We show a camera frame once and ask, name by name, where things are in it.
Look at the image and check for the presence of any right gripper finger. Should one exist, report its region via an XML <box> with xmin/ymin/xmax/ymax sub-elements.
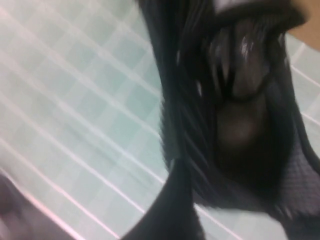
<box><xmin>119</xmin><ymin>158</ymin><xmax>205</xmax><ymax>240</ymax></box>

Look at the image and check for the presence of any black sneaker with white stripes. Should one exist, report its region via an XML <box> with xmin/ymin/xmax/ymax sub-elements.
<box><xmin>147</xmin><ymin>0</ymin><xmax>320</xmax><ymax>240</ymax></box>

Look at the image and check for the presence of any green checkered tablecloth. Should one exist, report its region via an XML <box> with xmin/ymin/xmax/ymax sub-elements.
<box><xmin>0</xmin><ymin>0</ymin><xmax>320</xmax><ymax>240</ymax></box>

